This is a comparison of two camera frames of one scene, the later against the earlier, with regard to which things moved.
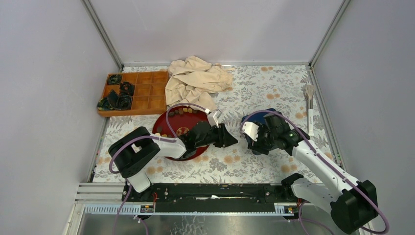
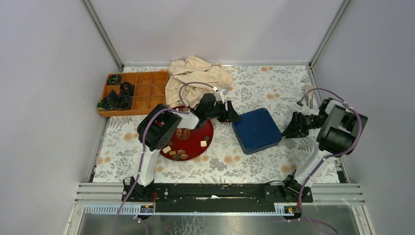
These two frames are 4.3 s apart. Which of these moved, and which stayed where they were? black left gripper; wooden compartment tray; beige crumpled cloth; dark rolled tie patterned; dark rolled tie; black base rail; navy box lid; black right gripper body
Moved: black left gripper; navy box lid; black right gripper body
Stayed: dark rolled tie; beige crumpled cloth; black base rail; wooden compartment tray; dark rolled tie patterned
